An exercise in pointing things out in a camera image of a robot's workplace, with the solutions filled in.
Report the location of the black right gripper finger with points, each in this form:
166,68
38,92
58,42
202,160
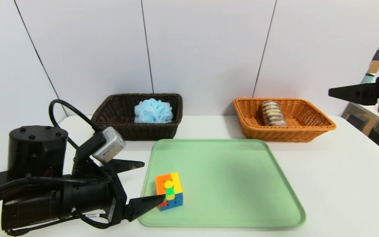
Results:
354,93

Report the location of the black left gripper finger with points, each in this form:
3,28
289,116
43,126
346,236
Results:
125,165
140,207

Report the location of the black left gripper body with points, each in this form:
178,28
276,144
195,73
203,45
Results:
117,197

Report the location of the colourful puzzle cube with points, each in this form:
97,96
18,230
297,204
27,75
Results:
171,184

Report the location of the blue mesh bath loofah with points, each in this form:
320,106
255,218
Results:
153,112

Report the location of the brown striped bread roll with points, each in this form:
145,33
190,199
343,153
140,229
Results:
273,113

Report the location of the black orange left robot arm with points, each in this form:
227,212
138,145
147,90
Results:
35,151

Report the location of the dark brown wicker basket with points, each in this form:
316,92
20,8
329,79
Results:
117,128

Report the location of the orange wicker basket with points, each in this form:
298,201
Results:
301,131

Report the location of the teal cup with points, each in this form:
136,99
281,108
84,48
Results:
368,79

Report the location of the green plastic tray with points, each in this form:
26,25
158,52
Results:
229,184

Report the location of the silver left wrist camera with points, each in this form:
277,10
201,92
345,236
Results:
110,144

